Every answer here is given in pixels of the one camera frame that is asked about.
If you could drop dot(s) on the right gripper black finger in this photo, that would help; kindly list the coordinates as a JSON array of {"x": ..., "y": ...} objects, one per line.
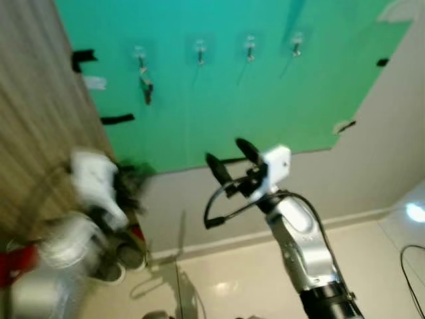
[
  {"x": 216, "y": 168},
  {"x": 247, "y": 149}
]

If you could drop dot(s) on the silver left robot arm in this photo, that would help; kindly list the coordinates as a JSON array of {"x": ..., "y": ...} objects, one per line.
[{"x": 70, "y": 242}]

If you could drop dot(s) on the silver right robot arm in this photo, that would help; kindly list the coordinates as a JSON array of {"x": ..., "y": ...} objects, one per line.
[{"x": 302, "y": 252}]

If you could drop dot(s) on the long black tape strip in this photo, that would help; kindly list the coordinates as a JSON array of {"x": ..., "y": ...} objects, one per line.
[{"x": 234, "y": 159}]

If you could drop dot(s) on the green backdrop sheet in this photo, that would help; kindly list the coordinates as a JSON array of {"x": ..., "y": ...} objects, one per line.
[{"x": 265, "y": 100}]

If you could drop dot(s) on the grey slipper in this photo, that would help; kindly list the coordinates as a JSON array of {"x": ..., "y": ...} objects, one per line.
[
  {"x": 133, "y": 251},
  {"x": 106, "y": 266}
]

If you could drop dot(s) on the black tape on torn corner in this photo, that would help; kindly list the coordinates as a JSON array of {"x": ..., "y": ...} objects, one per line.
[{"x": 346, "y": 124}]

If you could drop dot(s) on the white tape piece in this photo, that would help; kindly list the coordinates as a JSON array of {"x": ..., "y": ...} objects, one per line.
[{"x": 95, "y": 82}]

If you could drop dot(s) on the wood grain cabinet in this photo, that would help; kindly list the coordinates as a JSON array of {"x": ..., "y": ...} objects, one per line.
[{"x": 33, "y": 100}]

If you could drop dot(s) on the grey right robot foot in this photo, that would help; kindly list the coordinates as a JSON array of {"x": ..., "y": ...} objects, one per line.
[{"x": 247, "y": 317}]

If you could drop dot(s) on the red plastic item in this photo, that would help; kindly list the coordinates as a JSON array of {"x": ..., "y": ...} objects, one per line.
[{"x": 13, "y": 264}]

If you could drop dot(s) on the small black tape piece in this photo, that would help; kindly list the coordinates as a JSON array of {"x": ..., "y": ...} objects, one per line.
[{"x": 382, "y": 62}]

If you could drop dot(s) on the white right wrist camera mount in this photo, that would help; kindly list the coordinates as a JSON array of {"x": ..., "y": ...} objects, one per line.
[{"x": 275, "y": 163}]

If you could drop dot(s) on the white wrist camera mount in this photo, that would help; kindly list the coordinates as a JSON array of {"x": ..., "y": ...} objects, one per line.
[
  {"x": 96, "y": 179},
  {"x": 275, "y": 163}
]

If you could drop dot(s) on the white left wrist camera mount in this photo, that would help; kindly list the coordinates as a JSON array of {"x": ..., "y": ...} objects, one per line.
[{"x": 96, "y": 179}]

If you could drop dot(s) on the clear adhesive wall hook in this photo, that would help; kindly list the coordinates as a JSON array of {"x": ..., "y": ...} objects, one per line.
[
  {"x": 200, "y": 50},
  {"x": 139, "y": 53},
  {"x": 250, "y": 46},
  {"x": 297, "y": 43}
]

